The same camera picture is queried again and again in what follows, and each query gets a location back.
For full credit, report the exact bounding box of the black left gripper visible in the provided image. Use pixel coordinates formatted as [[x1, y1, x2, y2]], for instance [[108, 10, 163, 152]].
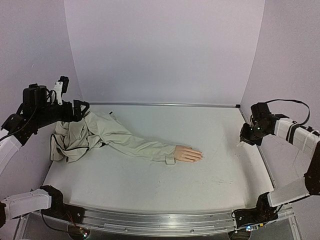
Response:
[[35, 98, 91, 128]]

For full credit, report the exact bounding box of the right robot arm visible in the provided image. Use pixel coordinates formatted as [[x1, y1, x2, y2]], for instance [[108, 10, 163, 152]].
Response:
[[231, 101, 320, 231]]

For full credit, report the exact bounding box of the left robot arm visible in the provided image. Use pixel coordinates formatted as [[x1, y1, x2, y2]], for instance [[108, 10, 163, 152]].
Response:
[[0, 81, 90, 226]]

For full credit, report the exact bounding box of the beige zip jacket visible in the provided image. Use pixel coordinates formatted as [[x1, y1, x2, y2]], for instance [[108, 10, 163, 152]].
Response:
[[50, 112, 177, 165]]

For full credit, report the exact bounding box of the mannequin hand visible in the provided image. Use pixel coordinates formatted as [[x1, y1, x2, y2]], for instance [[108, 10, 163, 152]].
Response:
[[173, 145, 203, 163]]

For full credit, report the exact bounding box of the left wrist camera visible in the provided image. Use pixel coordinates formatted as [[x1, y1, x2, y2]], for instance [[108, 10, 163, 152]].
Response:
[[51, 76, 70, 106]]

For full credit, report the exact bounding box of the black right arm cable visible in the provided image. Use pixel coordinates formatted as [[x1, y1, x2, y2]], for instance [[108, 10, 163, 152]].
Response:
[[264, 98, 311, 126]]

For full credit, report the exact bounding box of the aluminium rear table rail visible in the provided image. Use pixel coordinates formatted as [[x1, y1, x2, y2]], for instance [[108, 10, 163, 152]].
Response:
[[89, 102, 241, 109]]

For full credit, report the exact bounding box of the aluminium front table rail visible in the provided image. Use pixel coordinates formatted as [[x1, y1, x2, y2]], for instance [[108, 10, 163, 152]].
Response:
[[22, 199, 298, 237]]

